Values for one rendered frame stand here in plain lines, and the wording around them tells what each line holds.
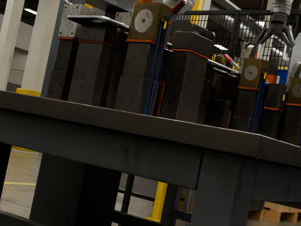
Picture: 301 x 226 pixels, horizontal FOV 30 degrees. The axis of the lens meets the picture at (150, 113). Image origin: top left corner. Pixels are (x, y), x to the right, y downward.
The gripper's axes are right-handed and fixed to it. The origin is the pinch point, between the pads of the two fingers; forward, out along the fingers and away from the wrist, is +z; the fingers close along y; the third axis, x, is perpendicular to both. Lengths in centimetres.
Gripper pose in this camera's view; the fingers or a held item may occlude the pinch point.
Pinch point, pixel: (271, 57)
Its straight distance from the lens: 271.9
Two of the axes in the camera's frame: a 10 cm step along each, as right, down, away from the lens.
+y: 7.4, 1.2, -6.6
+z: -1.9, 9.8, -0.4
